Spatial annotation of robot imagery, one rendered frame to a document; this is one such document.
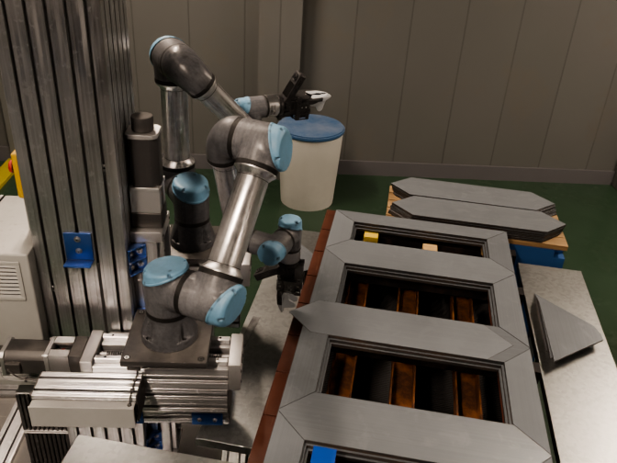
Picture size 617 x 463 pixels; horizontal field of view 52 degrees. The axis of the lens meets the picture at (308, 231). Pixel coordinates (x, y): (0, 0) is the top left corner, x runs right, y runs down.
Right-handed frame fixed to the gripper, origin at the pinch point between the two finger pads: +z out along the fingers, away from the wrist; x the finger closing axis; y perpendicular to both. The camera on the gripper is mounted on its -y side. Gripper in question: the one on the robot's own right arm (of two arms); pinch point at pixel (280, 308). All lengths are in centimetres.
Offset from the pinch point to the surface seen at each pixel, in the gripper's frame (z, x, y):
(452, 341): 1, -3, 58
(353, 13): -41, 301, -11
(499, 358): 1, -8, 73
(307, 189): 67, 228, -26
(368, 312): 0.6, 5.5, 29.9
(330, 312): 0.5, 2.2, 17.2
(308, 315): 0.5, -1.1, 10.2
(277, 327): 17.5, 11.0, -2.7
